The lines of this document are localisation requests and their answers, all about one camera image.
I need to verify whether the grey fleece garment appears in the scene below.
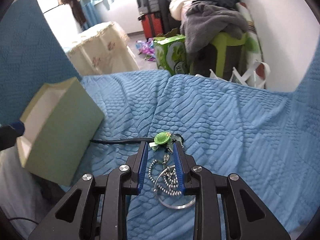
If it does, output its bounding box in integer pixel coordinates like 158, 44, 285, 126
180, 1, 248, 54

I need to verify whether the cream fluffy blanket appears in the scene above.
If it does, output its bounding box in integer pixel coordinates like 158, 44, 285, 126
169, 0, 194, 21

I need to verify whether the green cardboard carton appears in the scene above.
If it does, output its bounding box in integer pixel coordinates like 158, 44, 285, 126
153, 35, 189, 75

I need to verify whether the pale green cardboard box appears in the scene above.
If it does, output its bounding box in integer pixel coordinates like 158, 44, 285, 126
17, 77, 104, 186

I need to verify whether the silver bangle ring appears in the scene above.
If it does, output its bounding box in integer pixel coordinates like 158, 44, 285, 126
153, 165, 196, 210

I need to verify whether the green plastic stool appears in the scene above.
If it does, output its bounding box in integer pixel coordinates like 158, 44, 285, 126
190, 32, 247, 80

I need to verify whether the silver ball chain necklace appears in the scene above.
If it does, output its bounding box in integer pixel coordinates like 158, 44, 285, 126
148, 153, 183, 197

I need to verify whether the floral rolled mat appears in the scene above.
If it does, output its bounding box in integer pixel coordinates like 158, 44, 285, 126
236, 2, 271, 89

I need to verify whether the blue textured sofa cover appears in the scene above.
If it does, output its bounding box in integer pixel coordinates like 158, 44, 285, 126
1, 0, 319, 231

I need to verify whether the black cable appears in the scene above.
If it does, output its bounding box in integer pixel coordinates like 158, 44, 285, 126
89, 137, 155, 145

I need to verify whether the colourful crumpled umbrella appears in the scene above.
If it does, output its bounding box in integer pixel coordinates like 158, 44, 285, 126
135, 38, 156, 62

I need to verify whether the cream lace covered table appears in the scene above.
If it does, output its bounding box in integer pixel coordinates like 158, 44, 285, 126
66, 21, 139, 76

